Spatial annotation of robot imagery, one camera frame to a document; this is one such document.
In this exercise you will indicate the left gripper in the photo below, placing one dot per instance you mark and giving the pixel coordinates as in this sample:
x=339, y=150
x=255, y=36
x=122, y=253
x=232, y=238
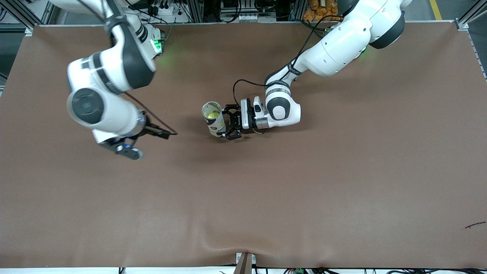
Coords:
x=233, y=121

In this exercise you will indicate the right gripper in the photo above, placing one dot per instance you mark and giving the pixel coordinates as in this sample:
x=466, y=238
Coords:
x=153, y=130

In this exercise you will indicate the clear tennis ball can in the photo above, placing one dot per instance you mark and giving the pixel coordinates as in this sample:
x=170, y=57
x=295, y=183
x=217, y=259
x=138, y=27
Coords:
x=217, y=125

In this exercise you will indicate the yellow tennis ball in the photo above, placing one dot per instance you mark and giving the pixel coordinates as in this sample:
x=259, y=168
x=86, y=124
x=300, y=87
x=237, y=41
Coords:
x=212, y=113

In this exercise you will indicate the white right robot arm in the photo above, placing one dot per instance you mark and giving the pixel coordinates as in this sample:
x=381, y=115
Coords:
x=114, y=114

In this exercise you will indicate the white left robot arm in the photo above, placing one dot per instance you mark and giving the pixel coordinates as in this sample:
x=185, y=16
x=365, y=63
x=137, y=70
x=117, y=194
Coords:
x=335, y=49

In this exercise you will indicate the brown table mat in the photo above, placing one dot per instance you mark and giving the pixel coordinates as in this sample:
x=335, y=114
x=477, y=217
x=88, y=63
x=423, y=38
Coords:
x=243, y=213

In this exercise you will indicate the white connector strip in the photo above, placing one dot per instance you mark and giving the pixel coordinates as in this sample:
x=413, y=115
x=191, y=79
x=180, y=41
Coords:
x=247, y=17

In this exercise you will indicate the white power strip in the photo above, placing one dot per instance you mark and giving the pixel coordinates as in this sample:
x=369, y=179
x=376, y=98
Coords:
x=165, y=9

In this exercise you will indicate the orange lumpy bundle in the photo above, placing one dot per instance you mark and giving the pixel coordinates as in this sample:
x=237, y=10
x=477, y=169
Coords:
x=319, y=9

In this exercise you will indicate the green terminal connector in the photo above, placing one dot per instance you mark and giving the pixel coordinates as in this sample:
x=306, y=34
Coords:
x=298, y=271

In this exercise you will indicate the grey aluminium frame post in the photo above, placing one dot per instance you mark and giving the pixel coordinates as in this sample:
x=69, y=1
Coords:
x=198, y=7
x=297, y=7

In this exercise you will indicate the metal post bracket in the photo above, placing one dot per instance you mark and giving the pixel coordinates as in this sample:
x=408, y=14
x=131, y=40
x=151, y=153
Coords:
x=244, y=266

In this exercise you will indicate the grey aluminium frame strut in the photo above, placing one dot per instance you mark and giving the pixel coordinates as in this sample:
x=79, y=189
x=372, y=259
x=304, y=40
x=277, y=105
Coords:
x=471, y=13
x=47, y=15
x=21, y=15

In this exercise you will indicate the white corner bracket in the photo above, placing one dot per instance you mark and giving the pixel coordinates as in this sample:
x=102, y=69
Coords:
x=462, y=25
x=29, y=31

